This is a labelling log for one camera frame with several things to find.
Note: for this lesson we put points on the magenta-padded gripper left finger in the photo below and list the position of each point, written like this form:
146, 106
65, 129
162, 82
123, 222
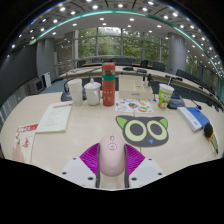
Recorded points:
89, 158

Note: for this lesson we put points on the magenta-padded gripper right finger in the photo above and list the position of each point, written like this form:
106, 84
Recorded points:
135, 159

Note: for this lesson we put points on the pink computer mouse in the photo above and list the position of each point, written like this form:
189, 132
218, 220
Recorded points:
112, 156

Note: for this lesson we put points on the cat-shaped grey green mouse pad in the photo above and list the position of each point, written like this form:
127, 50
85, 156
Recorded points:
141, 131

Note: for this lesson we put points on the colourful sticker sheet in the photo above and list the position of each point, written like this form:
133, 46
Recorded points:
133, 106

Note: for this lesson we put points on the white paper booklet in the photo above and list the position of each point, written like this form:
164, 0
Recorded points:
55, 116

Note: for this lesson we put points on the white lidded mug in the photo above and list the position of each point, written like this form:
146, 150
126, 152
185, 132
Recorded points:
93, 95

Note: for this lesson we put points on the black gooseneck desk microphone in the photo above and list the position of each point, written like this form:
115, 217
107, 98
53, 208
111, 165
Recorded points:
66, 96
199, 107

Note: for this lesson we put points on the red and white leaflet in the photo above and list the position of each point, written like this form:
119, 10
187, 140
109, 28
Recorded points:
24, 143

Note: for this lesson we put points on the cream desk organizer box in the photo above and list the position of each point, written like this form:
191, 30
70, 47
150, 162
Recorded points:
133, 90

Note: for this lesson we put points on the green printed drink cup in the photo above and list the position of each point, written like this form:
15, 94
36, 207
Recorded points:
165, 96

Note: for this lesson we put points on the blue and white book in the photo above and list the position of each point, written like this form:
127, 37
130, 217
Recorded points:
193, 118

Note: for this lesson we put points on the red bottle with green band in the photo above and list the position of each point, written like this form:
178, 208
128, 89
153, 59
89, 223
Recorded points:
108, 88

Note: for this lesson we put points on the dark office chairs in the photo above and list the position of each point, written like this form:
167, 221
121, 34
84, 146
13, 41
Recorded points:
158, 66

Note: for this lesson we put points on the ceiling lights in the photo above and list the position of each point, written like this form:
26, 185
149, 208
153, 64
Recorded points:
95, 6

